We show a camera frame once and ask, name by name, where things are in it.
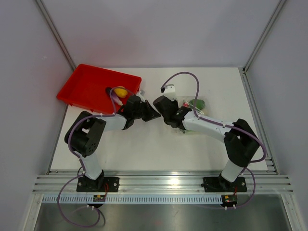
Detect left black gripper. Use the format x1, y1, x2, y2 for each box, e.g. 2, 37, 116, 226
133, 100, 161, 122

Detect clear zip top bag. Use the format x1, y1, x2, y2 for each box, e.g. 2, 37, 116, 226
168, 93, 210, 135

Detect yellow fake lemon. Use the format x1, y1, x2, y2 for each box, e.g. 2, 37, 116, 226
114, 88, 128, 99

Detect purple fake eggplant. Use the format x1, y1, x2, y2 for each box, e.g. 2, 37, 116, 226
105, 87, 123, 106

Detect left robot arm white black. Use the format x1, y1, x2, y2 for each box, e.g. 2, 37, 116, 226
64, 95, 161, 193

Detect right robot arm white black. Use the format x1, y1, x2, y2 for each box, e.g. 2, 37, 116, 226
153, 96, 261, 193

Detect dark green fake pepper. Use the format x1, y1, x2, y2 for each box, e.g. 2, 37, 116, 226
188, 99, 205, 110

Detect red plastic tray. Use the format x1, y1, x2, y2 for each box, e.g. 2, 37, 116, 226
56, 64, 141, 114

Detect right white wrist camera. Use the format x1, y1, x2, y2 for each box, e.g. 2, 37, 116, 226
161, 84, 177, 101

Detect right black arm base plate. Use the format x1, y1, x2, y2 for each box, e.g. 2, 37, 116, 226
201, 177, 247, 193

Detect right aluminium corner post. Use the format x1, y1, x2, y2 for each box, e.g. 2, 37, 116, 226
243, 0, 288, 73

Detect aluminium corner post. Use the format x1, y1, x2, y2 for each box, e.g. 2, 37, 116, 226
243, 0, 288, 73
34, 0, 77, 71

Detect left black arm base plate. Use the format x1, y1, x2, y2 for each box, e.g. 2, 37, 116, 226
76, 177, 120, 193

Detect aluminium mounting rail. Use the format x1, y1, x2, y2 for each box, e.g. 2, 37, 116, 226
32, 170, 294, 194

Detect white slotted cable duct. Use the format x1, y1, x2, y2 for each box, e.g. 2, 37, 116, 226
42, 194, 222, 205

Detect left aluminium corner post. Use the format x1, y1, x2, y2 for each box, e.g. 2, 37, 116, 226
34, 0, 77, 71

